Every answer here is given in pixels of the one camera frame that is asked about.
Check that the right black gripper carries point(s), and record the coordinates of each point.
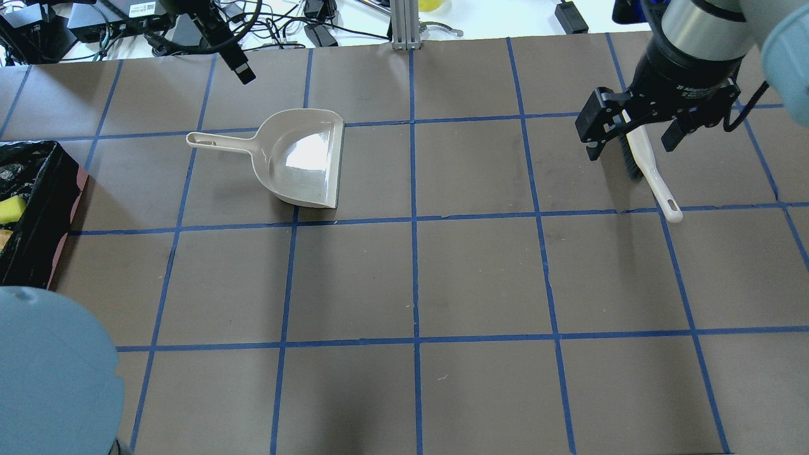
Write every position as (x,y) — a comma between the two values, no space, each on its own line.
(686,81)

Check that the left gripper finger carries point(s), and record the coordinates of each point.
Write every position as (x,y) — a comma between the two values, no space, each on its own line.
(216,32)

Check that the white hand brush black bristles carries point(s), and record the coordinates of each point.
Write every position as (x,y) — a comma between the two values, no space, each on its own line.
(639,158)

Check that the beige plastic dustpan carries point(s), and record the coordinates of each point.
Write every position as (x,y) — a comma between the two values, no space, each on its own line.
(295,154)

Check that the yellow sponge block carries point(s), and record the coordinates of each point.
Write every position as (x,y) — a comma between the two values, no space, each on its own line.
(12,209)

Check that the toy croissant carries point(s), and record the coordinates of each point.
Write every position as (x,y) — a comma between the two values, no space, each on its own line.
(5,236)

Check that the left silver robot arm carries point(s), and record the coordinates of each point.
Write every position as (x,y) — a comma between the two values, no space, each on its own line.
(202,315)

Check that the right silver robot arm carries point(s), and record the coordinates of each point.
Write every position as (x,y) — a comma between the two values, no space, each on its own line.
(725,30)

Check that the black trash bag bin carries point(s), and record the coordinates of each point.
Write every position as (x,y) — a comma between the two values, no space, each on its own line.
(50,183)

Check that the black power adapter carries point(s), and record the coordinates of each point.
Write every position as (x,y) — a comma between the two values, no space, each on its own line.
(570,18)

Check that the aluminium frame post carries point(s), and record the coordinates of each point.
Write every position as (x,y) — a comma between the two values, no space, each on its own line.
(406,34)

